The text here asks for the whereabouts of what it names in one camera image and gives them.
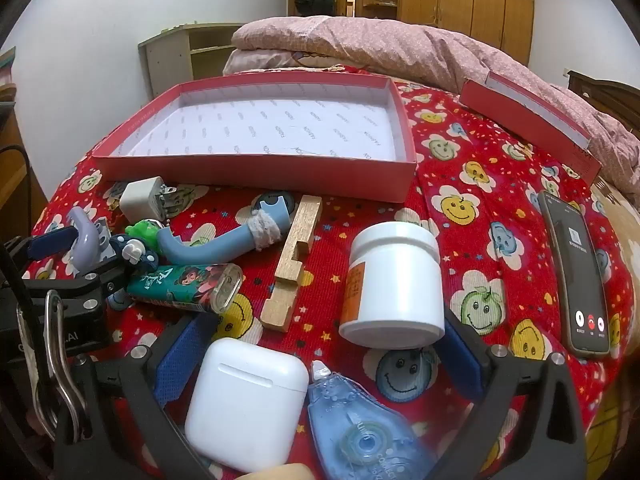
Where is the white USB charger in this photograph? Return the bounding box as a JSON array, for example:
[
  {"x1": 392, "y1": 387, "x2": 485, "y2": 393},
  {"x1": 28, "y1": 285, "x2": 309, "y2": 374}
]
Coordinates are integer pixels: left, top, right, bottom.
[{"x1": 119, "y1": 176, "x2": 182, "y2": 225}]

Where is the red cardboard box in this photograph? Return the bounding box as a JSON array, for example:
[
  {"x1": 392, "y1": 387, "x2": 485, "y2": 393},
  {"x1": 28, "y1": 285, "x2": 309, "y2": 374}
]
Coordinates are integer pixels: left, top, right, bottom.
[{"x1": 91, "y1": 71, "x2": 418, "y2": 204}]

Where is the green cartoon print lighter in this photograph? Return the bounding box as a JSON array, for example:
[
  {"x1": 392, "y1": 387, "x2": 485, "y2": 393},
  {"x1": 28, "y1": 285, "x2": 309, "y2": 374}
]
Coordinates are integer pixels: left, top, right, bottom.
[{"x1": 126, "y1": 262, "x2": 244, "y2": 316}]

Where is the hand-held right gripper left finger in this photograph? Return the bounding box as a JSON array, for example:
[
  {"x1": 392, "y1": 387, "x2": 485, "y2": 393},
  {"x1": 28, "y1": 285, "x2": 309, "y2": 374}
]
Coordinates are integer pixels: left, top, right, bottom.
[{"x1": 54, "y1": 312, "x2": 217, "y2": 480}]

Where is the stack of books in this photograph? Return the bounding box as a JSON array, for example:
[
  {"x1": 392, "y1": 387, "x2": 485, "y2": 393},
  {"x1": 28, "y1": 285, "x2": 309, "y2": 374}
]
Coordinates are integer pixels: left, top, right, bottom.
[{"x1": 0, "y1": 47, "x2": 17, "y2": 86}]

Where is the green frog keychain figure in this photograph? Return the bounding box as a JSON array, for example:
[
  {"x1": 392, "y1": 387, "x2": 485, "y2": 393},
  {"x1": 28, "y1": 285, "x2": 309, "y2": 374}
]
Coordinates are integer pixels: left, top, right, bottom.
[{"x1": 107, "y1": 217, "x2": 173, "y2": 311}]

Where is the wooden desk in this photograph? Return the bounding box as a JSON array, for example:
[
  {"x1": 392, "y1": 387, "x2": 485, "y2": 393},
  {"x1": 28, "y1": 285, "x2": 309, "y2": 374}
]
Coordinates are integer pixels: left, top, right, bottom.
[{"x1": 0, "y1": 85, "x2": 48, "y2": 261}]

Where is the beige shelf unit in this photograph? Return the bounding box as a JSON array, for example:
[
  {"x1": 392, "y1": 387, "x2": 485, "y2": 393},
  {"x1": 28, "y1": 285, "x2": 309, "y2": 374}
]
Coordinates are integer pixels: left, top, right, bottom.
[{"x1": 137, "y1": 22, "x2": 246, "y2": 101}]

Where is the dark wooden headboard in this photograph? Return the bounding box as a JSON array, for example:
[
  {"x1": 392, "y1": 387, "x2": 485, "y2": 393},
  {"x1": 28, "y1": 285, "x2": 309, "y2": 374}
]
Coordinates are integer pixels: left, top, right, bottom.
[{"x1": 567, "y1": 70, "x2": 640, "y2": 126}]

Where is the black smartphone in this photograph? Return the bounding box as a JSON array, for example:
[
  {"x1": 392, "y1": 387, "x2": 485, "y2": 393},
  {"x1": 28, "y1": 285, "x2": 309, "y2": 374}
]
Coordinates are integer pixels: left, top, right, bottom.
[{"x1": 537, "y1": 190, "x2": 612, "y2": 359}]

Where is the white jar orange label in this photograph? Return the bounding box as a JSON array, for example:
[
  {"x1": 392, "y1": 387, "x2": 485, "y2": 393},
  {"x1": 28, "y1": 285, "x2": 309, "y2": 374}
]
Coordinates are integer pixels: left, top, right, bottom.
[{"x1": 338, "y1": 222, "x2": 447, "y2": 350}]

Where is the black cable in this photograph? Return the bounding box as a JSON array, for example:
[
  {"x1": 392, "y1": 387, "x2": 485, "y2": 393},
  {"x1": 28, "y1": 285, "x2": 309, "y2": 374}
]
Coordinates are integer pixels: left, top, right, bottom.
[{"x1": 0, "y1": 144, "x2": 33, "y2": 201}]

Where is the white earbuds case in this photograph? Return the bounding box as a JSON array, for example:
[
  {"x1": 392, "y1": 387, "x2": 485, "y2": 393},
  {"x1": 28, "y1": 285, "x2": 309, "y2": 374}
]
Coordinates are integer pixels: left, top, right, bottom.
[{"x1": 184, "y1": 338, "x2": 309, "y2": 473}]

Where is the wooden notched block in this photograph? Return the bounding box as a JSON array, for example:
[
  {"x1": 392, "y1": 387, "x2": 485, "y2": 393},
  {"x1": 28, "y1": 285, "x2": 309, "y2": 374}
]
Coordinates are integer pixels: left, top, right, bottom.
[{"x1": 260, "y1": 195, "x2": 323, "y2": 333}]

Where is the blue curved handle white tape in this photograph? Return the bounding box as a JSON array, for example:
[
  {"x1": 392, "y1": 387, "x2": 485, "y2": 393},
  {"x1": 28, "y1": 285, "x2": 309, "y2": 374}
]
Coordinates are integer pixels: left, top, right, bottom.
[{"x1": 157, "y1": 191, "x2": 297, "y2": 266}]

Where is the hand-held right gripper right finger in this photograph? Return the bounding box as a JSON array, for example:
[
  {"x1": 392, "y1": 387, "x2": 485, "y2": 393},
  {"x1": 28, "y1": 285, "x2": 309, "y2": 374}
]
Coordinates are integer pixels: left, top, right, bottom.
[{"x1": 440, "y1": 307, "x2": 587, "y2": 480}]

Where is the red box lid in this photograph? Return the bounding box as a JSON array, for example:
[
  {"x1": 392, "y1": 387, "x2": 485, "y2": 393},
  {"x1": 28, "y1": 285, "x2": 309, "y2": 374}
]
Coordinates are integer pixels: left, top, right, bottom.
[{"x1": 459, "y1": 71, "x2": 603, "y2": 188}]

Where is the metal spring clip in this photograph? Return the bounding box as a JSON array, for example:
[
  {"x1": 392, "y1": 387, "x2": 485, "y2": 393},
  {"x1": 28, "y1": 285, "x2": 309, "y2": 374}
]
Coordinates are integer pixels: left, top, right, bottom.
[{"x1": 16, "y1": 289, "x2": 93, "y2": 443}]

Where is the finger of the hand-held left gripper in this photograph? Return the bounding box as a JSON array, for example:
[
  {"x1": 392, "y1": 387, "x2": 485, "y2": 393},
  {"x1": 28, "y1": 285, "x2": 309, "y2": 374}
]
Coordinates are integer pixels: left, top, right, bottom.
[
  {"x1": 30, "y1": 260, "x2": 132, "y2": 311},
  {"x1": 2, "y1": 226, "x2": 80, "y2": 266}
]

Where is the blue correction tape dispenser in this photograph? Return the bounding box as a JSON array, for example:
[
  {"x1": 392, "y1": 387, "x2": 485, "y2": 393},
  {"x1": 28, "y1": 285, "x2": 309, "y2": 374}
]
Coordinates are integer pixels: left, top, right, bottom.
[{"x1": 306, "y1": 360, "x2": 441, "y2": 480}]

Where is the red smiley flower blanket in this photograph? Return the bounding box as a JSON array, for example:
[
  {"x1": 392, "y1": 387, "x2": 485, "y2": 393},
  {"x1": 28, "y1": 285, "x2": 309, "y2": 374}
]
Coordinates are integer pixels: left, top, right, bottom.
[{"x1": 30, "y1": 62, "x2": 640, "y2": 480}]

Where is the pink quilt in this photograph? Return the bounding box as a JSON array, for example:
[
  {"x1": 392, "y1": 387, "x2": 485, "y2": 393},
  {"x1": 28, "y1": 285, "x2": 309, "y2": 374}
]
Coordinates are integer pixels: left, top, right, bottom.
[{"x1": 222, "y1": 16, "x2": 640, "y2": 191}]

